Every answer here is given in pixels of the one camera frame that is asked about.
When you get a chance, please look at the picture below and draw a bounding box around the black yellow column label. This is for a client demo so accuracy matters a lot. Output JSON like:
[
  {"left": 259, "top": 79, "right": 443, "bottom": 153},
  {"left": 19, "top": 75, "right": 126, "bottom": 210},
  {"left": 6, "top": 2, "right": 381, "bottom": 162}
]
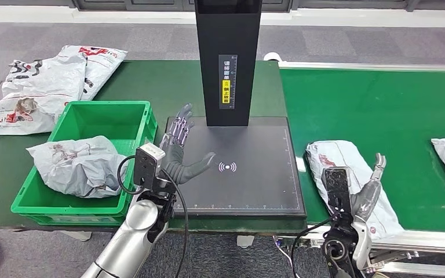
[{"left": 218, "top": 54, "right": 238, "bottom": 111}]

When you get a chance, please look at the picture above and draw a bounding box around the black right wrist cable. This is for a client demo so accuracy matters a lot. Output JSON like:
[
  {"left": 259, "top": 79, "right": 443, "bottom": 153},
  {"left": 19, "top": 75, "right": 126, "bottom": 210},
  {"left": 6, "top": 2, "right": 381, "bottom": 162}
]
[{"left": 290, "top": 214, "right": 340, "bottom": 278}]

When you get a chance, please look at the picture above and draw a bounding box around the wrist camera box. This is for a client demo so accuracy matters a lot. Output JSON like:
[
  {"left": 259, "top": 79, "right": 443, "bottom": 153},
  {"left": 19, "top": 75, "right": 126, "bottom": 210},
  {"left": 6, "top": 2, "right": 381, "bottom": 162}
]
[
  {"left": 321, "top": 167, "right": 352, "bottom": 215},
  {"left": 133, "top": 142, "right": 166, "bottom": 192}
]

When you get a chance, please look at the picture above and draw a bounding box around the black scanner base plate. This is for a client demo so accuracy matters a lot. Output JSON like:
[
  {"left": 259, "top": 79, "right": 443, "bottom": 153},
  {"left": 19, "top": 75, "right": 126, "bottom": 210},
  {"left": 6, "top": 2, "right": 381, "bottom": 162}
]
[{"left": 149, "top": 116, "right": 308, "bottom": 220}]

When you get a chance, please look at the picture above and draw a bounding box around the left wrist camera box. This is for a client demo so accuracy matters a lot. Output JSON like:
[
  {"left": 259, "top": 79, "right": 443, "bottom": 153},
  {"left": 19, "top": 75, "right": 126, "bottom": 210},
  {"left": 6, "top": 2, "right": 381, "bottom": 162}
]
[{"left": 133, "top": 142, "right": 166, "bottom": 192}]

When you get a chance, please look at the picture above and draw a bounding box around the white loose wire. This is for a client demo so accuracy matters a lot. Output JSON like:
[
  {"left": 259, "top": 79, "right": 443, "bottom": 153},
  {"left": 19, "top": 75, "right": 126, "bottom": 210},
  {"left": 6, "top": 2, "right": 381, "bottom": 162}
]
[{"left": 274, "top": 237, "right": 298, "bottom": 278}]

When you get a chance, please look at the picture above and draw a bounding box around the green conveyor belt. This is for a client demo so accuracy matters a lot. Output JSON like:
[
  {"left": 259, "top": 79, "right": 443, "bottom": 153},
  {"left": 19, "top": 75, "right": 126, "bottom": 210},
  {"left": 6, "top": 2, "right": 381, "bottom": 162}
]
[{"left": 279, "top": 68, "right": 445, "bottom": 234}]

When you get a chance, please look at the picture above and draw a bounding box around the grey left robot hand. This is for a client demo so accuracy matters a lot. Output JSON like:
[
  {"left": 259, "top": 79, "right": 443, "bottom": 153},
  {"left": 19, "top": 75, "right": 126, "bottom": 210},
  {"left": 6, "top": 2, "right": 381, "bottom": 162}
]
[{"left": 159, "top": 103, "right": 216, "bottom": 186}]

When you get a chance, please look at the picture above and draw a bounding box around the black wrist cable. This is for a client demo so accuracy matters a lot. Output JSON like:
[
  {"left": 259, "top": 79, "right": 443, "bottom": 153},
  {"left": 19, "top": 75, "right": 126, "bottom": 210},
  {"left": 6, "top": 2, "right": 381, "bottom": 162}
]
[
  {"left": 116, "top": 155, "right": 189, "bottom": 278},
  {"left": 290, "top": 214, "right": 340, "bottom": 278}
]

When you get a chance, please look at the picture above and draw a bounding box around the white table foot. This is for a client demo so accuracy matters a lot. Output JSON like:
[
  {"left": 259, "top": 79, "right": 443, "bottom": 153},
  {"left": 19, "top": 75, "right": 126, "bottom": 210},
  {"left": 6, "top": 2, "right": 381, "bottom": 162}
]
[
  {"left": 237, "top": 235, "right": 255, "bottom": 250},
  {"left": 59, "top": 231, "right": 92, "bottom": 243}
]

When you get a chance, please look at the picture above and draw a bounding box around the grey parcel bag red logo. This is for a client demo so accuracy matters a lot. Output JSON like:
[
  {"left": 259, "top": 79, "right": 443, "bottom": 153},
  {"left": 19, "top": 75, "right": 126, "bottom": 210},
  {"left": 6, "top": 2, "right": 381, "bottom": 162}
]
[{"left": 305, "top": 140, "right": 405, "bottom": 240}]

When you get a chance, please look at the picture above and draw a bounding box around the black scanner column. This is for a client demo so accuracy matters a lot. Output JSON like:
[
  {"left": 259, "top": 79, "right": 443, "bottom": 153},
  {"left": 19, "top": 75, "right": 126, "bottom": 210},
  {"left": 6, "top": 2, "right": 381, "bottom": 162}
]
[{"left": 194, "top": 0, "right": 263, "bottom": 127}]

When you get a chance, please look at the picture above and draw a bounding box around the white bag with face print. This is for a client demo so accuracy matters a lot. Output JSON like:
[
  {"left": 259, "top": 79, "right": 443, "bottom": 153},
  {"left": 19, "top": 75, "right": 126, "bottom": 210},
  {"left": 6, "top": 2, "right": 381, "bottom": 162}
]
[{"left": 0, "top": 52, "right": 87, "bottom": 136}]

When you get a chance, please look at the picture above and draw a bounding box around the white bag with red print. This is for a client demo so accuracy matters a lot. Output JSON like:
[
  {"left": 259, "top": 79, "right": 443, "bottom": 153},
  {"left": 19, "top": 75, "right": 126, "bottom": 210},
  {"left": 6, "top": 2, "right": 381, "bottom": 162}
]
[{"left": 59, "top": 45, "right": 128, "bottom": 102}]

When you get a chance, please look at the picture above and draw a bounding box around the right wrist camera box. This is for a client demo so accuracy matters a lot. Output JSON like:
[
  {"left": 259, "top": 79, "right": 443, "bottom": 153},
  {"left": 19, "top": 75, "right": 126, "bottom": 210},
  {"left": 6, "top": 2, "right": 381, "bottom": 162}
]
[{"left": 321, "top": 167, "right": 352, "bottom": 215}]

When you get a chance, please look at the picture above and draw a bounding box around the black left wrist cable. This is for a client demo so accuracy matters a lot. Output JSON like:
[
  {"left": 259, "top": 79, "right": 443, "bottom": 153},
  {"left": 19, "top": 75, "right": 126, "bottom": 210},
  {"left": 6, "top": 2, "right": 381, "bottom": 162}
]
[{"left": 116, "top": 155, "right": 189, "bottom": 278}]

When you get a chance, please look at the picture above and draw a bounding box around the dark glass partition frame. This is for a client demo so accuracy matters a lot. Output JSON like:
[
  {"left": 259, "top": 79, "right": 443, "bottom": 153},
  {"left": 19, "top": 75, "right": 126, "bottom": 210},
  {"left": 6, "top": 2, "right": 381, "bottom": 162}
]
[{"left": 72, "top": 0, "right": 445, "bottom": 12}]

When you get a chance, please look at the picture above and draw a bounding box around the green plastic crate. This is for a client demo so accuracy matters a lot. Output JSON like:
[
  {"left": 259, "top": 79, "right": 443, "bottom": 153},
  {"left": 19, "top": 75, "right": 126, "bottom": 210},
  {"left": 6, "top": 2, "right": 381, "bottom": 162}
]
[{"left": 10, "top": 101, "right": 158, "bottom": 227}]

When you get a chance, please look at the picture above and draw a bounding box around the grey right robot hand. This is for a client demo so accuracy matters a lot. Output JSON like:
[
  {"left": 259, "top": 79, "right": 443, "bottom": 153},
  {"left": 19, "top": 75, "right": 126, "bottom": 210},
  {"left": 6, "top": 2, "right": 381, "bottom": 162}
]
[{"left": 351, "top": 152, "right": 387, "bottom": 224}]

